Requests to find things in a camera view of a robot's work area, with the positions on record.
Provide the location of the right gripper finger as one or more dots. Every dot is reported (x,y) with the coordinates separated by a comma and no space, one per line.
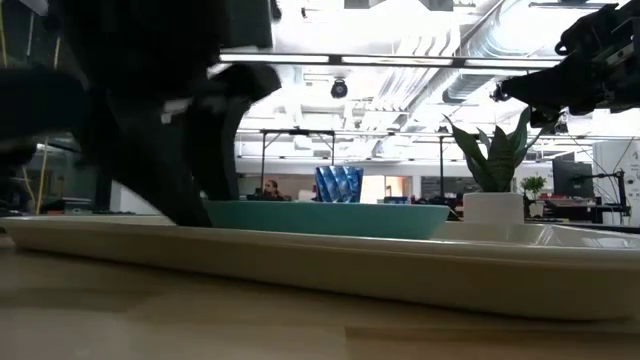
(587,32)
(550,90)

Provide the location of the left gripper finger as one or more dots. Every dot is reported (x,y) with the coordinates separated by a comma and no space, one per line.
(217,150)
(150,170)

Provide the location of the blue faceted plastic cup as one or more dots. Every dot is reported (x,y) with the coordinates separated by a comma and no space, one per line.
(339,184)

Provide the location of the teal shallow plate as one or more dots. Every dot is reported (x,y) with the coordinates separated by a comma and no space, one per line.
(330,220)

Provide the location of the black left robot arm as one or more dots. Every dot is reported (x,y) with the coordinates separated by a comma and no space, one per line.
(35,105)

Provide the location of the cream rectangular serving tray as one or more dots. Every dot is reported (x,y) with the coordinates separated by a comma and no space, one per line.
(320,272)

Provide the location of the person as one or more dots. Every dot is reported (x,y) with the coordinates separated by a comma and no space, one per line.
(273,190)

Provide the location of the black computer monitor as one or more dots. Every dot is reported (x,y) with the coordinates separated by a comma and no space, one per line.
(573,178)

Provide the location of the green snake plant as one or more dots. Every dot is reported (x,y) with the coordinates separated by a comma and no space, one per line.
(497,167)

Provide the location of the small leafy potted plant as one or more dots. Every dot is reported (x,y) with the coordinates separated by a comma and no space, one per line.
(534,192)

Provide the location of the white cabinet with stickers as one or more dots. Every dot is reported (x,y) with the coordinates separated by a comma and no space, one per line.
(616,180)

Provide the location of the white round plant pot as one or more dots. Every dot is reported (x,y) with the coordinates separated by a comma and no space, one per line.
(493,208)

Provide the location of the thin black pole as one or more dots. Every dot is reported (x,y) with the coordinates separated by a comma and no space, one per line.
(441,165)

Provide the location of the black round ceiling spotlight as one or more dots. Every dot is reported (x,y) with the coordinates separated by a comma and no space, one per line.
(339,89)

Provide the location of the long ceiling light strip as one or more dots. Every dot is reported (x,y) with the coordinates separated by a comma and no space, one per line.
(395,60)

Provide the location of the silver ceiling air duct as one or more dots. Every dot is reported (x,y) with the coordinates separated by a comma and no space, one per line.
(500,55)

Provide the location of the black metal frame stand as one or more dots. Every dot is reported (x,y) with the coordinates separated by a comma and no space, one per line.
(297,150)

